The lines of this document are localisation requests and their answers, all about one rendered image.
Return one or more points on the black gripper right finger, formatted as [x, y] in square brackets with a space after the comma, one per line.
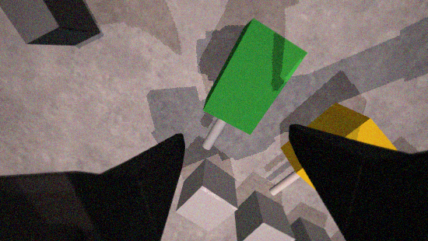
[371, 192]

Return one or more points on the yellow block with grey metal pin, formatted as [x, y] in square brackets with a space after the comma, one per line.
[343, 122]

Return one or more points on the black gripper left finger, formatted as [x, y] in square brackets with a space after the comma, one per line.
[129, 202]

